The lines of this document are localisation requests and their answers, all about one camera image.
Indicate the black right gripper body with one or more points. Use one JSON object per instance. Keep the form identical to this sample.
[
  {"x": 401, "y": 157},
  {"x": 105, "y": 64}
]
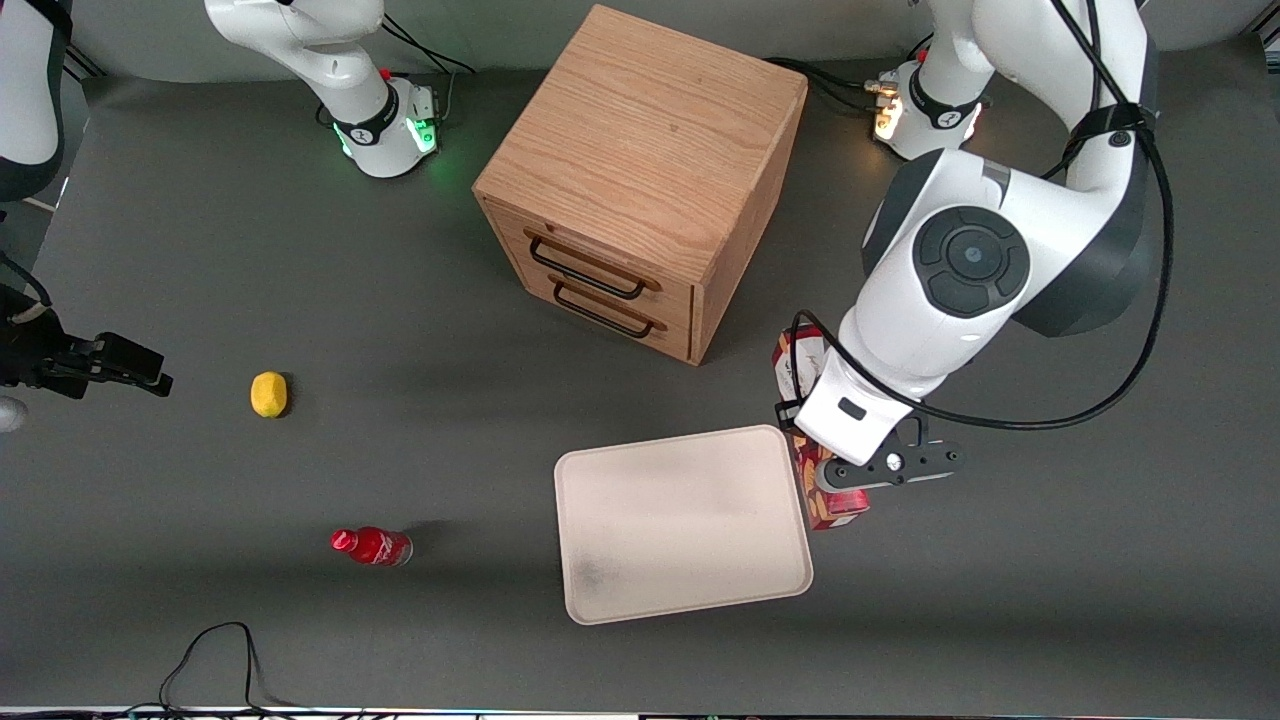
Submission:
[{"x": 28, "y": 357}]

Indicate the red cookie box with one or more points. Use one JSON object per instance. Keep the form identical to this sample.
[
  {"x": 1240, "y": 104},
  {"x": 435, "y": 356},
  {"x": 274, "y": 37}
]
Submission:
[{"x": 830, "y": 510}]

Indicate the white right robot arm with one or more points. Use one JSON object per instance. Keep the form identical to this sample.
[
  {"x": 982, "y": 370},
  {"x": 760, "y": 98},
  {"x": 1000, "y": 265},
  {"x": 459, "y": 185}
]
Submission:
[{"x": 300, "y": 40}]

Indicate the beige plastic tray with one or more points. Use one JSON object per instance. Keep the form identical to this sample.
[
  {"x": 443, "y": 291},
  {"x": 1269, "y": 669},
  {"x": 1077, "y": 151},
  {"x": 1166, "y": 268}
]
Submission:
[{"x": 680, "y": 520}]

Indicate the yellow lemon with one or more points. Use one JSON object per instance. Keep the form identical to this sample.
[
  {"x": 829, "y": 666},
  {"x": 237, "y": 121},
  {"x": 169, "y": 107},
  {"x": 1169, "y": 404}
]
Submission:
[{"x": 268, "y": 395}]

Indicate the dark grey table mat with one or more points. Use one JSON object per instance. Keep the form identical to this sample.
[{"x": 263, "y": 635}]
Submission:
[{"x": 1000, "y": 600}]

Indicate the wooden drawer front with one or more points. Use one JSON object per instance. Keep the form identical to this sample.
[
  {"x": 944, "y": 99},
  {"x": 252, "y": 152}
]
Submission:
[
  {"x": 672, "y": 335},
  {"x": 515, "y": 232}
]

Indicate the red cola bottle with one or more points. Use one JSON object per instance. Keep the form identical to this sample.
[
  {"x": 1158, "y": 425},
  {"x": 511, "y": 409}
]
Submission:
[{"x": 375, "y": 547}]

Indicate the wooden drawer cabinet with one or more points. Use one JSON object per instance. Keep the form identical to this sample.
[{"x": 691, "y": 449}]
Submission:
[{"x": 650, "y": 130}]

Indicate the black metal frame strut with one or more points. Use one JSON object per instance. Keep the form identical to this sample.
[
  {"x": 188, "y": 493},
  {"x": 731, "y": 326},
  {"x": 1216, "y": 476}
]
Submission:
[{"x": 85, "y": 62}]

